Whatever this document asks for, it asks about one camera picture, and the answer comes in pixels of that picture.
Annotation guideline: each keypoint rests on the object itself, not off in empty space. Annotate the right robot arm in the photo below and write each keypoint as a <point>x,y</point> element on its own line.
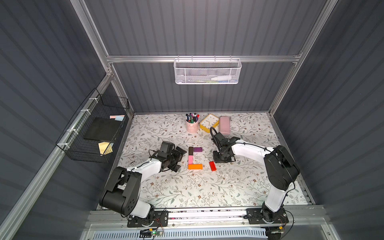
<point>282,171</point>

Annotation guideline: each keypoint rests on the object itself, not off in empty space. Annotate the pink block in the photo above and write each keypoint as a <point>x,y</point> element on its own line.
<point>190,159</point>

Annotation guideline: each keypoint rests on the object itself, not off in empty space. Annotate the black wire wall basket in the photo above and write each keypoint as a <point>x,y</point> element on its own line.
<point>98,105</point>

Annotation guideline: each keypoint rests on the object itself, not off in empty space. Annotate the pastel sticky notes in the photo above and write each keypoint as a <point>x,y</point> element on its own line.
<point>119,118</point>

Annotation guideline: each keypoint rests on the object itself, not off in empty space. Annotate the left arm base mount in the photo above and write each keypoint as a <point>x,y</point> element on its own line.
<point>156,219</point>

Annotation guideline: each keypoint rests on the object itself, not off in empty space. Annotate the orange block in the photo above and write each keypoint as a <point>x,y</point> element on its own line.
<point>195,166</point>

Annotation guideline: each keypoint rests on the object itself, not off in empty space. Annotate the yellow alarm clock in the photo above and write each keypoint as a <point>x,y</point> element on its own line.
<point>208,122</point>

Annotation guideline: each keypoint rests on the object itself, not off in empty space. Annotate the aluminium rail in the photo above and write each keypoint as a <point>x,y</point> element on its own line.
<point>208,217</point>

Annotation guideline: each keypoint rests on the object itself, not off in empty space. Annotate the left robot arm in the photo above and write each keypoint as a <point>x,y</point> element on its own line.
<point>121,193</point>

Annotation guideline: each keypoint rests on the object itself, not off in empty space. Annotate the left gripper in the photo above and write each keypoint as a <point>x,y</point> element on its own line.
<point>176,157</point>

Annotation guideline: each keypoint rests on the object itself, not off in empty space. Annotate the red block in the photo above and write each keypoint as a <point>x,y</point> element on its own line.
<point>212,166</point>

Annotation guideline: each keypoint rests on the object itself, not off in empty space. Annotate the black notebook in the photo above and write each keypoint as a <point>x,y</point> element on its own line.
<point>102,130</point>

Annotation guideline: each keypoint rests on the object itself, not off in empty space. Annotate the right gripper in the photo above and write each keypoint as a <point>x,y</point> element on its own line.
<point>222,150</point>

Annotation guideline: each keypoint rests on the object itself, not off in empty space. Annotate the yellow sticky notes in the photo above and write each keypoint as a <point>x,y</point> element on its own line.
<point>105,148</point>

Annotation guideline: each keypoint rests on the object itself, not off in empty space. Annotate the floral table mat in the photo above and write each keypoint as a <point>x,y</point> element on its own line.
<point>242,183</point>

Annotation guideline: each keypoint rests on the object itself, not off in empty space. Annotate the pink pencil case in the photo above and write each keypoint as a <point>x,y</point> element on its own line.
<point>225,125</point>

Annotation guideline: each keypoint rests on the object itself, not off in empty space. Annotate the pink pen cup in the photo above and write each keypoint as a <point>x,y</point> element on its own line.
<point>192,128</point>

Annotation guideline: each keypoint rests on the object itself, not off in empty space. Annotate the white mesh wall basket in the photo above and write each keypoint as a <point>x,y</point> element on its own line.
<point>199,71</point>

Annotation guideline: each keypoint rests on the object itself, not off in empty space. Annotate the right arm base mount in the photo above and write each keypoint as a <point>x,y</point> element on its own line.
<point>265,216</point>

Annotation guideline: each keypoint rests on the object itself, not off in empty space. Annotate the white bottle in basket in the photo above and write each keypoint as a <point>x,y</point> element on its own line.
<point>226,78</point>

